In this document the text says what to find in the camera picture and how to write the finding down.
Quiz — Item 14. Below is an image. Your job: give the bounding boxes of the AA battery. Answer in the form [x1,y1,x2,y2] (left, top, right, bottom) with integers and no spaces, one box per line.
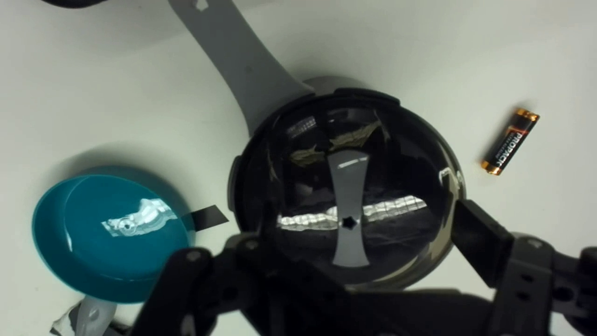
[482,109,540,176]

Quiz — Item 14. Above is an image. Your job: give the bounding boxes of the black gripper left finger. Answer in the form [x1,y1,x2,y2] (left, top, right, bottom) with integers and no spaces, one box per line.
[128,232,352,336]

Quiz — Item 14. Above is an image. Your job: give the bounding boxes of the black pot grey handle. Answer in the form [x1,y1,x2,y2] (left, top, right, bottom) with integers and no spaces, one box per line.
[167,0,469,296]

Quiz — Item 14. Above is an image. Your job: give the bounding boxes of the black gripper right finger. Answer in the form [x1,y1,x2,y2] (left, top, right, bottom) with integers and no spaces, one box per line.
[452,201,597,336]

